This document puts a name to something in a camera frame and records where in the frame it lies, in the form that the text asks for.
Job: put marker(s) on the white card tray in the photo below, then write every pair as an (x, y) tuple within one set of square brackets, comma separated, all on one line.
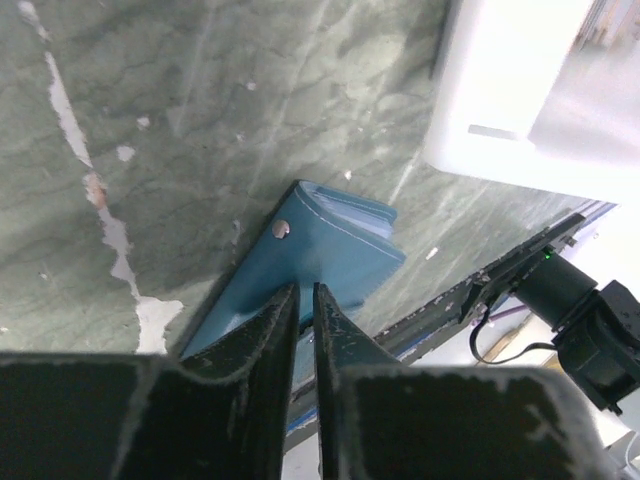
[(540, 94)]

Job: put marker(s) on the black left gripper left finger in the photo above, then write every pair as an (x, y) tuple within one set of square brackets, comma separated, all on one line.
[(220, 414)]

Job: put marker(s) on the blue card holder wallet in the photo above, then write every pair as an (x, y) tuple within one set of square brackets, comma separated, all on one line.
[(317, 234)]

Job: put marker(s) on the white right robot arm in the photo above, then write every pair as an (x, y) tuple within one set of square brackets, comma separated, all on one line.
[(596, 330)]

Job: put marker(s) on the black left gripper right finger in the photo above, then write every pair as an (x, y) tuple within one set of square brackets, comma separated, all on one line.
[(381, 419)]

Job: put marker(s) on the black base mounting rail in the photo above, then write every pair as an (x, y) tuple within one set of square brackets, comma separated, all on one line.
[(449, 312)]

